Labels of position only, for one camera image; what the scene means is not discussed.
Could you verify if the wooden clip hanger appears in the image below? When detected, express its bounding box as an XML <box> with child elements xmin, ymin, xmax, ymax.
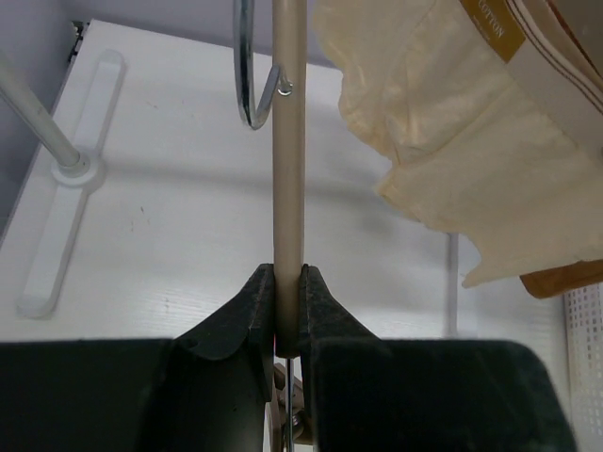
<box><xmin>233</xmin><ymin>1</ymin><xmax>307</xmax><ymax>451</ymax></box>

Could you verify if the white plastic basket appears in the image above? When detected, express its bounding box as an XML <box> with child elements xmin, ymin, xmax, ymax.
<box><xmin>563</xmin><ymin>283</ymin><xmax>603</xmax><ymax>452</ymax></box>

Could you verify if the white clothes rack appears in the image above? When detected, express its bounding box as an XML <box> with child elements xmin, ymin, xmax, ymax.
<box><xmin>1</xmin><ymin>49</ymin><xmax>126</xmax><ymax>318</ymax></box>

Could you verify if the beige underwear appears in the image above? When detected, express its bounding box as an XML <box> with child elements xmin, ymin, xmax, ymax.
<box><xmin>314</xmin><ymin>1</ymin><xmax>602</xmax><ymax>287</ymax></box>

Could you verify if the wooden hanger with beige cloth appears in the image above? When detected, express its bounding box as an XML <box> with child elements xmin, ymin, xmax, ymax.
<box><xmin>507</xmin><ymin>1</ymin><xmax>602</xmax><ymax>114</ymax></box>

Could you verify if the brown underwear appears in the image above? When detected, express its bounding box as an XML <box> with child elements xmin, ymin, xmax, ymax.
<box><xmin>520</xmin><ymin>260</ymin><xmax>603</xmax><ymax>299</ymax></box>

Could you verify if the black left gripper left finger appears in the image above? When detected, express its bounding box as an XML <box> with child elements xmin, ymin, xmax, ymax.
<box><xmin>1</xmin><ymin>264</ymin><xmax>274</xmax><ymax>451</ymax></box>

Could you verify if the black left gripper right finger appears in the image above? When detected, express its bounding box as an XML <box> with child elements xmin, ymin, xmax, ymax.
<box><xmin>299</xmin><ymin>266</ymin><xmax>578</xmax><ymax>451</ymax></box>

